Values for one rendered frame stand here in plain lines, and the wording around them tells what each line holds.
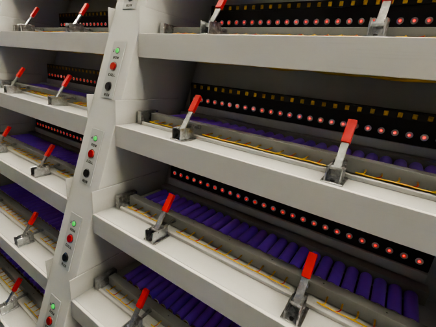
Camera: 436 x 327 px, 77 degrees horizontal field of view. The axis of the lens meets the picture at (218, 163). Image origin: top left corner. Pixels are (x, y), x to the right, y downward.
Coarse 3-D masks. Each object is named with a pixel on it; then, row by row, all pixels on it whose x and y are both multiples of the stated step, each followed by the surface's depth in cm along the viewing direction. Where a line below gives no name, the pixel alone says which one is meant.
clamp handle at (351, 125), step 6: (348, 120) 37; (354, 120) 37; (348, 126) 37; (354, 126) 37; (348, 132) 37; (342, 138) 37; (348, 138) 36; (342, 144) 36; (348, 144) 36; (342, 150) 36; (336, 156) 36; (342, 156) 36; (336, 162) 36; (342, 162) 36
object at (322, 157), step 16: (208, 128) 52; (224, 128) 51; (240, 144) 47; (256, 144) 47; (272, 144) 46; (288, 144) 44; (304, 160) 41; (320, 160) 41; (352, 160) 39; (368, 160) 39; (368, 176) 37; (384, 176) 38; (400, 176) 36; (416, 176) 36; (432, 176) 35; (432, 192) 33
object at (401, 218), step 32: (128, 128) 54; (288, 128) 56; (320, 128) 52; (160, 160) 51; (192, 160) 46; (224, 160) 43; (256, 160) 42; (256, 192) 41; (288, 192) 38; (320, 192) 35; (352, 192) 33; (384, 192) 34; (352, 224) 34; (384, 224) 32; (416, 224) 30
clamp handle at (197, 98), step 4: (196, 96) 50; (200, 96) 50; (196, 100) 50; (200, 100) 51; (192, 104) 50; (196, 104) 50; (192, 108) 50; (196, 108) 50; (188, 112) 50; (192, 112) 50; (188, 116) 50; (184, 120) 50; (188, 120) 49; (184, 124) 49
